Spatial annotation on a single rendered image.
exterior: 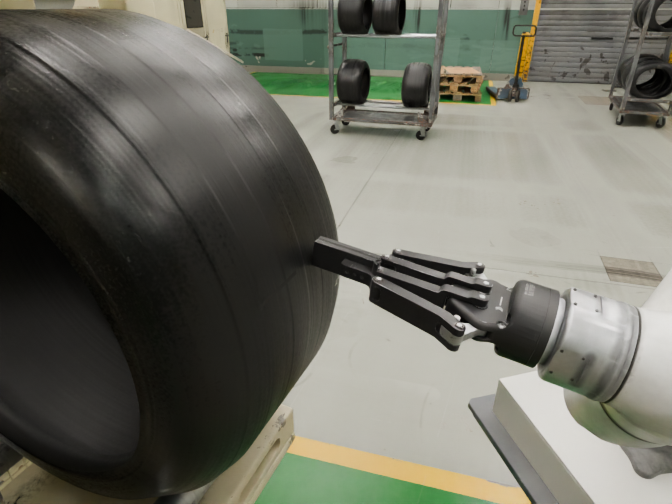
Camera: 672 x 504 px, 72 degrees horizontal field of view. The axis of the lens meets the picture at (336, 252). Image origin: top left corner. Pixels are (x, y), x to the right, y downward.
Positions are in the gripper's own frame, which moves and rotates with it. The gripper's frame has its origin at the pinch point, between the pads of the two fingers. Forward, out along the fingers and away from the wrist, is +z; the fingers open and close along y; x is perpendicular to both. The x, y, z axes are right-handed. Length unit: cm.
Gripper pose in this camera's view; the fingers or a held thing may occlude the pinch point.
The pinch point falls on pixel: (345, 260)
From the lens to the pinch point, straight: 48.4
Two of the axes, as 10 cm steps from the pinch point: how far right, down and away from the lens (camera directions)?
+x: -1.3, 8.5, 5.2
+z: -9.1, -3.1, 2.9
